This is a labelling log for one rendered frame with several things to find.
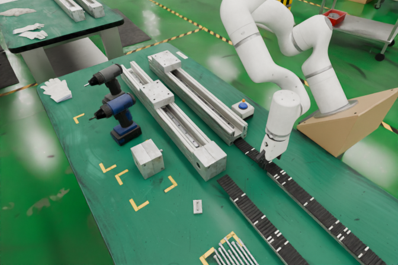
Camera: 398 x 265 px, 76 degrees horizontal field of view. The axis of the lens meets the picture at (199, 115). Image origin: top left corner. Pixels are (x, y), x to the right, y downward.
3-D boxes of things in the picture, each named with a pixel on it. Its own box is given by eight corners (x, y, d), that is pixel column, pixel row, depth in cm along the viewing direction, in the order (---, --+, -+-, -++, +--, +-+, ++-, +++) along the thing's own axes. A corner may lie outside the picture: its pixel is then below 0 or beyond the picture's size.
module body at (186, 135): (212, 155, 109) (212, 142, 103) (193, 166, 105) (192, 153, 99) (136, 73, 159) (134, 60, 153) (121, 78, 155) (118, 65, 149)
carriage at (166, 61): (182, 71, 148) (180, 61, 144) (165, 77, 144) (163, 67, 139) (168, 60, 158) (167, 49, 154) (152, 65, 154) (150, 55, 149)
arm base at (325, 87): (328, 107, 129) (313, 74, 129) (366, 97, 112) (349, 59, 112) (305, 121, 119) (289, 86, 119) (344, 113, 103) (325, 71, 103)
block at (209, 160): (230, 167, 104) (231, 152, 98) (205, 181, 99) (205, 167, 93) (217, 152, 110) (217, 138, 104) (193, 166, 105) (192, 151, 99)
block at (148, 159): (170, 166, 105) (167, 151, 99) (144, 179, 101) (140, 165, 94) (159, 151, 111) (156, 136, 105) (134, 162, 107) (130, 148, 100)
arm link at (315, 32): (310, 76, 124) (290, 31, 124) (350, 58, 111) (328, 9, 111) (301, 80, 116) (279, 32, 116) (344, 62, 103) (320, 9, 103)
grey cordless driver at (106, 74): (132, 100, 138) (123, 65, 124) (100, 119, 127) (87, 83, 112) (123, 94, 142) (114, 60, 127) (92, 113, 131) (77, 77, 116)
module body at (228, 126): (246, 136, 117) (247, 123, 111) (228, 146, 113) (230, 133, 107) (163, 63, 166) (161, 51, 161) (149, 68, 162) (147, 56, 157)
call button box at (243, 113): (253, 116, 127) (254, 107, 122) (238, 125, 123) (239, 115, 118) (242, 108, 132) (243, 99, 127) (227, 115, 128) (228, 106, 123)
